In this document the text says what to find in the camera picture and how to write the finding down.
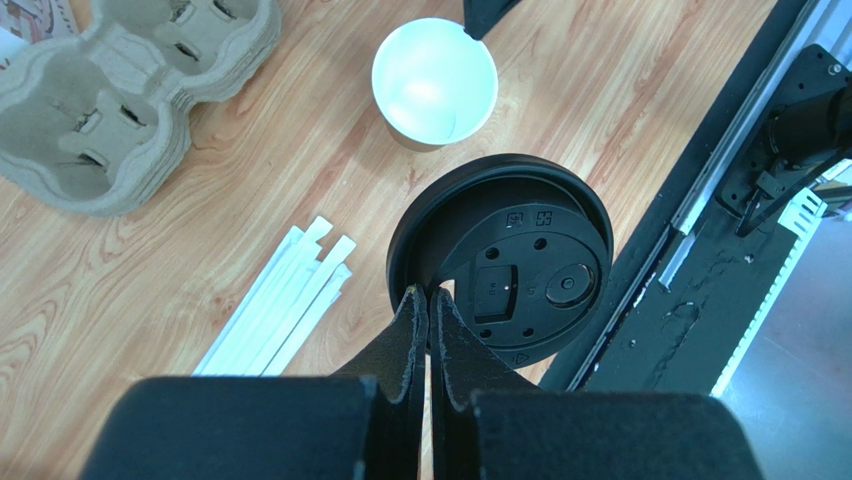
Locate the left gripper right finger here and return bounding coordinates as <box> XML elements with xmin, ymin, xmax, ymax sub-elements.
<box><xmin>429</xmin><ymin>287</ymin><xmax>536</xmax><ymax>479</ymax></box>

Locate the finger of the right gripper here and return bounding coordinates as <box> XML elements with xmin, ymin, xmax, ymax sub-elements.
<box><xmin>462</xmin><ymin>0</ymin><xmax>521</xmax><ymax>40</ymax></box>

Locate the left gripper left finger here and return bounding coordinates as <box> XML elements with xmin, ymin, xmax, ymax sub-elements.
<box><xmin>333</xmin><ymin>285</ymin><xmax>429</xmax><ymax>479</ymax></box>

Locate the brown paper coffee cup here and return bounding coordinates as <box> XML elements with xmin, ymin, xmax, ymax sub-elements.
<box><xmin>371</xmin><ymin>17</ymin><xmax>499</xmax><ymax>151</ymax></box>

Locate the black plastic cup lid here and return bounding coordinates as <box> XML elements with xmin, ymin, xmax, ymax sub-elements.
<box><xmin>386</xmin><ymin>153</ymin><xmax>614</xmax><ymax>368</ymax></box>

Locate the cardboard cup carrier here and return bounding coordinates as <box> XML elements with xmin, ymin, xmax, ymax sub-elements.
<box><xmin>1</xmin><ymin>1</ymin><xmax>282</xmax><ymax>217</ymax></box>

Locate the white paper takeout bag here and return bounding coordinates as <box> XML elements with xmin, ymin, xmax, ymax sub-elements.
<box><xmin>1</xmin><ymin>0</ymin><xmax>79</xmax><ymax>70</ymax></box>

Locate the bundle of wrapped straws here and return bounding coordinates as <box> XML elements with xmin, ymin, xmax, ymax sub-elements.
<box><xmin>192</xmin><ymin>216</ymin><xmax>356</xmax><ymax>377</ymax></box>

